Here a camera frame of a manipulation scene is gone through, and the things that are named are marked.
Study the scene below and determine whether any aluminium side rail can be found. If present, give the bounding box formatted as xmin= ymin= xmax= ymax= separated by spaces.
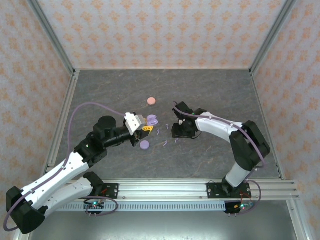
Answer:
xmin=249 ymin=69 xmax=286 ymax=180
xmin=39 ymin=69 xmax=81 ymax=181

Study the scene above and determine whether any controller board with LED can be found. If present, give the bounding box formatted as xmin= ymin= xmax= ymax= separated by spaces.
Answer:
xmin=233 ymin=201 xmax=255 ymax=211
xmin=83 ymin=198 xmax=106 ymax=211

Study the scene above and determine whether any aluminium frame post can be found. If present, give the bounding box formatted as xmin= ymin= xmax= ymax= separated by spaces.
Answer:
xmin=26 ymin=0 xmax=77 ymax=76
xmin=249 ymin=0 xmax=298 ymax=76

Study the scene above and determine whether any aluminium lower frame rail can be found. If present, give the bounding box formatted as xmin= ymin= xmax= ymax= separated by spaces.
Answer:
xmin=286 ymin=199 xmax=313 ymax=240

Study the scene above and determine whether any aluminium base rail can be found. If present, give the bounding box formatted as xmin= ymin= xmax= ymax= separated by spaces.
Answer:
xmin=31 ymin=177 xmax=301 ymax=201

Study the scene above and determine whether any slotted grey cable duct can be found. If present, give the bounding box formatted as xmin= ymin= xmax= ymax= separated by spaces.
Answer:
xmin=53 ymin=201 xmax=227 ymax=212

